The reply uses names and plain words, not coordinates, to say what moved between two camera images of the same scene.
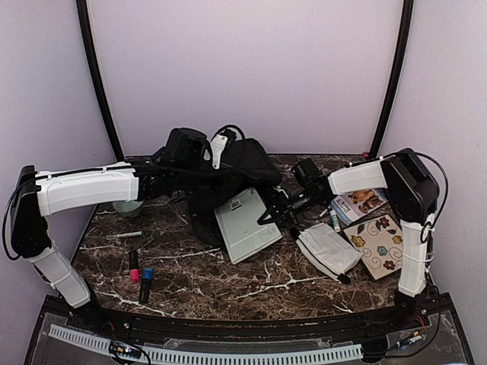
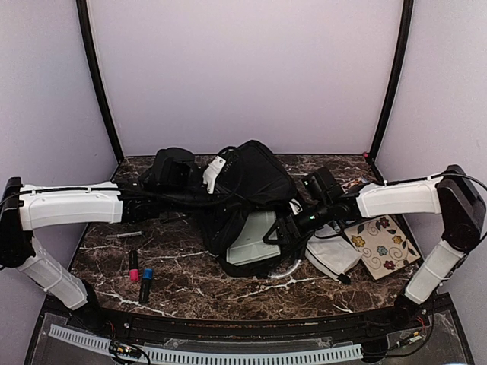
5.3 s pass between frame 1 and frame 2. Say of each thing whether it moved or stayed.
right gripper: moved
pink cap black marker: stayed
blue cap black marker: stayed
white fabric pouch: stayed
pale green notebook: moved
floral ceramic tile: stayed
